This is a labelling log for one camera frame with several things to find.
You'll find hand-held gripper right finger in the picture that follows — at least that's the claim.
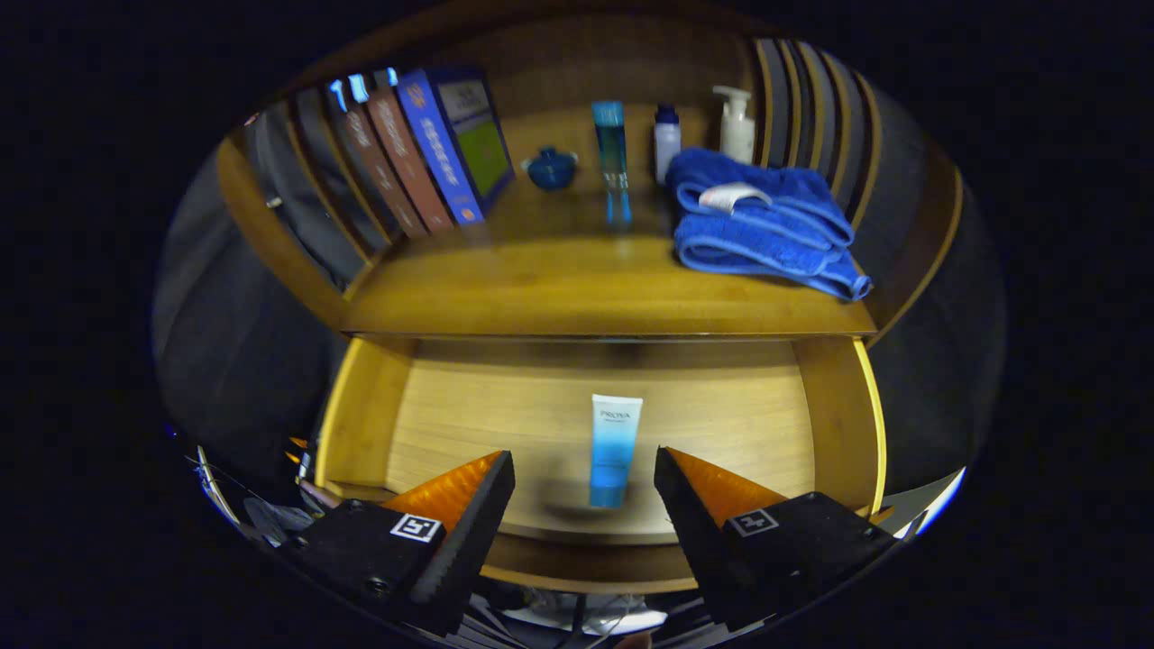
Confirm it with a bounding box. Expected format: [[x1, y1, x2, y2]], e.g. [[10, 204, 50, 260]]
[[654, 446, 902, 632]]

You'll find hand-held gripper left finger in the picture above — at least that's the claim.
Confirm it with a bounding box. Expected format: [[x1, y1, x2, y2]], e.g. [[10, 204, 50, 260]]
[[279, 450, 517, 636]]

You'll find blue white cosmetic tube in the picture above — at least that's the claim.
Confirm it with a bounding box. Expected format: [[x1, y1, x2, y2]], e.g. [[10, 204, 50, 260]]
[[589, 393, 645, 510]]

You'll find wooden drawer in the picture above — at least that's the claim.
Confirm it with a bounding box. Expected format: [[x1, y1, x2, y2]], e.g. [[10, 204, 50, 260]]
[[314, 335, 889, 596]]

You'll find wooden countertop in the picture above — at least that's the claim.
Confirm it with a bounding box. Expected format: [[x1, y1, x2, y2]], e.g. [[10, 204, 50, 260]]
[[343, 104, 880, 339]]

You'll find wooden cabinet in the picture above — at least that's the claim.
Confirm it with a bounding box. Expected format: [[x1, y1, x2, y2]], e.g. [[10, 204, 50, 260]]
[[215, 9, 966, 596]]

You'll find black backdrop cloth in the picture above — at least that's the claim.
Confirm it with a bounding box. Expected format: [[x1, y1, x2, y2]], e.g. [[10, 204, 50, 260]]
[[151, 36, 1009, 506]]

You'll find folded blue towel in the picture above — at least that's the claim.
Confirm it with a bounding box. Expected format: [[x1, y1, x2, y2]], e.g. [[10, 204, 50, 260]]
[[665, 147, 874, 303]]

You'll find blue lidded teacup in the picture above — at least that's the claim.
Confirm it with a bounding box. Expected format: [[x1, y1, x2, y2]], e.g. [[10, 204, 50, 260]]
[[521, 146, 580, 192]]

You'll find reddish brown book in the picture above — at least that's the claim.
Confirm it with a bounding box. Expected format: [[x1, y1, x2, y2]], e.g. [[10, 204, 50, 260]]
[[365, 77, 457, 233]]

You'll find small white bottle dark cap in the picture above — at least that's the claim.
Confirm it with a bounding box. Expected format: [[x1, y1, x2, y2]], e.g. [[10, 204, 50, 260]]
[[654, 104, 682, 186]]

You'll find blue book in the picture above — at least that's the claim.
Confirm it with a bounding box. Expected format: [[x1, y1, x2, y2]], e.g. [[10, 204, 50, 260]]
[[395, 65, 517, 226]]

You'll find dark brown book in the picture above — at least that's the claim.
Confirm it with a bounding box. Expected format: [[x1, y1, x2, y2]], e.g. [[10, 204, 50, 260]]
[[326, 79, 426, 241]]

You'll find teal glass bottle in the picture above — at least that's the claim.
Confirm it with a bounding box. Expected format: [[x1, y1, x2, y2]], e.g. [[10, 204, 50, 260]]
[[591, 100, 631, 201]]

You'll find white pump bottle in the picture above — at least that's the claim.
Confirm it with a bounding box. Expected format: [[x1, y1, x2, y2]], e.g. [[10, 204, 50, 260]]
[[712, 85, 756, 165]]

